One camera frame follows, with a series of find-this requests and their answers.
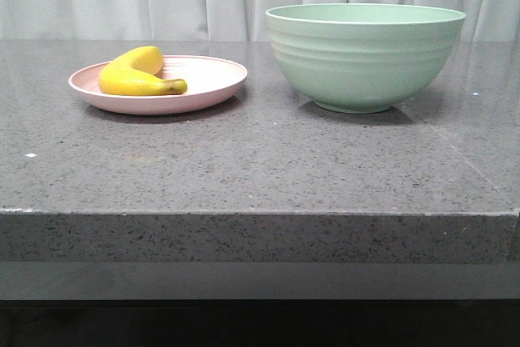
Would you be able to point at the yellow banana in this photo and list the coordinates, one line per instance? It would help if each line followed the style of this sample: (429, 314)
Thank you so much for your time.
(135, 73)

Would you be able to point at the pink plate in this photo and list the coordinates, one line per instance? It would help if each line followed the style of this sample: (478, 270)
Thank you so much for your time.
(210, 81)

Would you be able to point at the green ribbed bowl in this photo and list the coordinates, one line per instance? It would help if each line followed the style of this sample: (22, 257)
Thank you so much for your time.
(362, 57)

